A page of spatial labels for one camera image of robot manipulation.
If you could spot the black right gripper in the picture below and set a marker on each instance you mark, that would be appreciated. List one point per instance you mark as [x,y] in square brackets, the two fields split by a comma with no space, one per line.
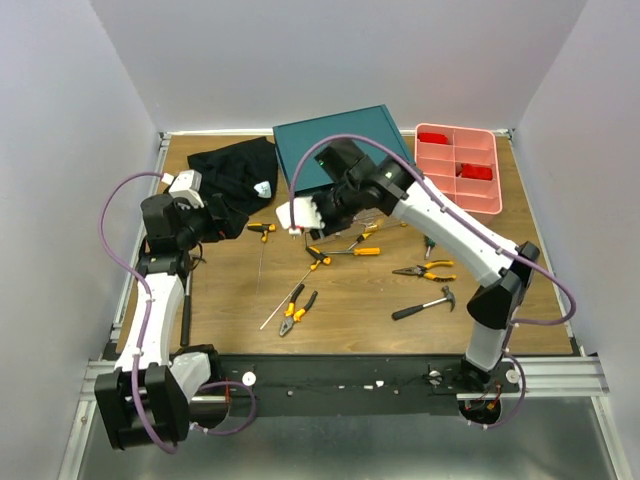
[323,215]

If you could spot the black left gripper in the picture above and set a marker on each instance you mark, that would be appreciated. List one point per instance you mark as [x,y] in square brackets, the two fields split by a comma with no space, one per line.
[229,226]

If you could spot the clear drawer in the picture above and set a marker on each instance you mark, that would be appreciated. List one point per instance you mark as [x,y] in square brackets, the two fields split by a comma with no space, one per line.
[368,221]

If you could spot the yellow black long rod driver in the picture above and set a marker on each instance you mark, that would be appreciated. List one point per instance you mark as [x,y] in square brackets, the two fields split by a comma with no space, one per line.
[319,258]

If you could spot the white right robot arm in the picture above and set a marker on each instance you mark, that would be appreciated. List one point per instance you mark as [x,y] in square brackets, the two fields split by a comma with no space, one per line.
[368,175]

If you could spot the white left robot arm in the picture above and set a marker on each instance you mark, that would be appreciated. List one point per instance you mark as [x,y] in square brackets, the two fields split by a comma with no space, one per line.
[146,398]

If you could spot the yellow screwdriver large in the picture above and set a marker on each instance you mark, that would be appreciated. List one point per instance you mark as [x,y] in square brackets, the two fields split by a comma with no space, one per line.
[363,236]

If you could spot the black cloth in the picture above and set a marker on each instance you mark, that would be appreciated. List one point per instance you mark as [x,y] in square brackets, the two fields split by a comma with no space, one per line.
[245,174]

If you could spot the yellow screwdriver small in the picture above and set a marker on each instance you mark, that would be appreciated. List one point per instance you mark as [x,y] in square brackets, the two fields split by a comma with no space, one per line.
[364,251]

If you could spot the small green screwdriver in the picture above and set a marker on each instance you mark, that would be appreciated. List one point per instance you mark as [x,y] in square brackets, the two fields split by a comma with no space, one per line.
[429,245]

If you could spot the yellow long nose pliers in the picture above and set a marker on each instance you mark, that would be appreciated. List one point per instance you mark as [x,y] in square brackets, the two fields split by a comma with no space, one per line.
[426,271]

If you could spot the red block top compartment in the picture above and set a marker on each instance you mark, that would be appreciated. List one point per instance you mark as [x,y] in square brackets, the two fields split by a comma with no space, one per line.
[433,137]

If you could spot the red block compartment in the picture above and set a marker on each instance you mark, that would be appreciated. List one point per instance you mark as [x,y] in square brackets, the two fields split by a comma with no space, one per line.
[433,137]
[476,172]

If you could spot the yellow black combination pliers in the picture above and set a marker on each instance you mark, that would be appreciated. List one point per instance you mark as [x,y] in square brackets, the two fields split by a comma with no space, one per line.
[293,314]

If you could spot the pink compartment tray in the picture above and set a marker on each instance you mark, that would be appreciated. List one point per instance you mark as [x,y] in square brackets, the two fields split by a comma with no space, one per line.
[481,199]

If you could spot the red block middle compartment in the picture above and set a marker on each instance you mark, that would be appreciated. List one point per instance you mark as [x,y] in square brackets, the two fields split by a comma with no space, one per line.
[476,172]

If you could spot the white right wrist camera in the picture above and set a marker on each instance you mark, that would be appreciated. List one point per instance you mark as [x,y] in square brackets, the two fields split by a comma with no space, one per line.
[300,215]

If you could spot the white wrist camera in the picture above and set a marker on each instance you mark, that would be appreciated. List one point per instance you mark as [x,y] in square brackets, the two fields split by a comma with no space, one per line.
[300,215]
[186,185]

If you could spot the yellow black T-handle long driver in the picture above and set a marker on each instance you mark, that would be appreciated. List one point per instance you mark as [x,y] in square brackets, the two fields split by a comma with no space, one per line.
[264,229]

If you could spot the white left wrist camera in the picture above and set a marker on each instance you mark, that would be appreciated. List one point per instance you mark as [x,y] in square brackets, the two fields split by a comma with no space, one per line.
[186,185]

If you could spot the black handled claw hammer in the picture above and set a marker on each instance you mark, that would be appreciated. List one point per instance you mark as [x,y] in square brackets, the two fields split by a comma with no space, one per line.
[447,298]

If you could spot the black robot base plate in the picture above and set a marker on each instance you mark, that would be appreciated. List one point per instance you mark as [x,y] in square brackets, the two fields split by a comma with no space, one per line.
[277,385]

